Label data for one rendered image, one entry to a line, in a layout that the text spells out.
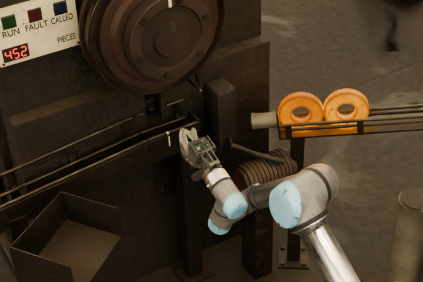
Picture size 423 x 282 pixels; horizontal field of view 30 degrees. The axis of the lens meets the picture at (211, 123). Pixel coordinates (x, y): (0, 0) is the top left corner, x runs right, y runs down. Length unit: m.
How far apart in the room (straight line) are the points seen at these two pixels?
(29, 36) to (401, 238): 1.40
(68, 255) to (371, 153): 1.80
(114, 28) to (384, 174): 1.72
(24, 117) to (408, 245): 1.35
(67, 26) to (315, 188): 0.90
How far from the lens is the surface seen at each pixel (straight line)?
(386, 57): 4.52
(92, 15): 2.33
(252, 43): 2.84
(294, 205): 2.12
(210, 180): 2.44
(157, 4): 2.31
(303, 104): 2.72
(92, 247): 2.43
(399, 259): 2.86
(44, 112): 2.55
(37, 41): 2.45
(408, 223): 2.73
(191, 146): 2.47
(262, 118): 2.76
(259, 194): 2.48
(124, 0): 2.33
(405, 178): 3.65
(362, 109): 2.75
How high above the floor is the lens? 2.27
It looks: 35 degrees down
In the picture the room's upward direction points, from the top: 2 degrees counter-clockwise
